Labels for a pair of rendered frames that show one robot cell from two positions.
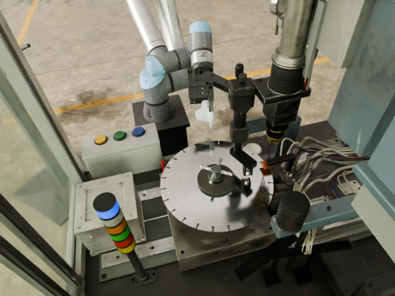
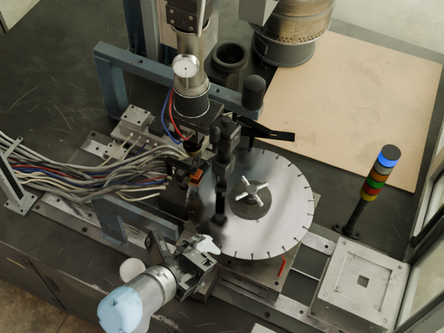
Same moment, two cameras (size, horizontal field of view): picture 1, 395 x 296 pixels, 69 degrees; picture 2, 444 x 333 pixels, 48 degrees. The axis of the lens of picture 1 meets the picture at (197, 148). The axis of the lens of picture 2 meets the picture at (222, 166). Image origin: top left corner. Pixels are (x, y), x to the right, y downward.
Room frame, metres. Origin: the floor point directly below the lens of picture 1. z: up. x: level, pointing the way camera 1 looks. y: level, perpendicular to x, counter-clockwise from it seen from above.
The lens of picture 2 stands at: (1.09, 0.24, 2.08)
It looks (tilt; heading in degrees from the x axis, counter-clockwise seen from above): 57 degrees down; 213
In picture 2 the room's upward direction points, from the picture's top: 4 degrees clockwise
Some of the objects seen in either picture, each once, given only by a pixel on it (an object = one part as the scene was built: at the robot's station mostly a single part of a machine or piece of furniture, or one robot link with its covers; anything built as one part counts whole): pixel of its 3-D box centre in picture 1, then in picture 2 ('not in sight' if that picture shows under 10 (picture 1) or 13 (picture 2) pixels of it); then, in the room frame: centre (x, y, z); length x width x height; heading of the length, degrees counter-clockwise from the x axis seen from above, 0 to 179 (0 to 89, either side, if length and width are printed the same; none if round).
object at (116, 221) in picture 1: (110, 214); (384, 163); (0.32, 0.19, 1.11); 0.05 x 0.04 x 0.03; 11
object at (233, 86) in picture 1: (240, 110); (224, 147); (0.55, -0.11, 1.17); 0.06 x 0.05 x 0.20; 92
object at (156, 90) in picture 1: (155, 83); not in sight; (1.10, 0.17, 0.91); 0.13 x 0.12 x 0.14; 113
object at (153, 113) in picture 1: (157, 104); not in sight; (1.10, 0.17, 0.80); 0.15 x 0.15 x 0.10
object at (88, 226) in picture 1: (111, 213); (355, 291); (0.51, 0.29, 0.82); 0.18 x 0.18 x 0.15; 11
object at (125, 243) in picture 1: (121, 235); (372, 184); (0.32, 0.19, 1.02); 0.05 x 0.04 x 0.03; 11
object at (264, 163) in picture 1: (277, 165); (183, 172); (0.55, -0.24, 0.95); 0.10 x 0.03 x 0.07; 101
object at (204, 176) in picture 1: (216, 177); (250, 197); (0.51, -0.05, 0.96); 0.11 x 0.11 x 0.03
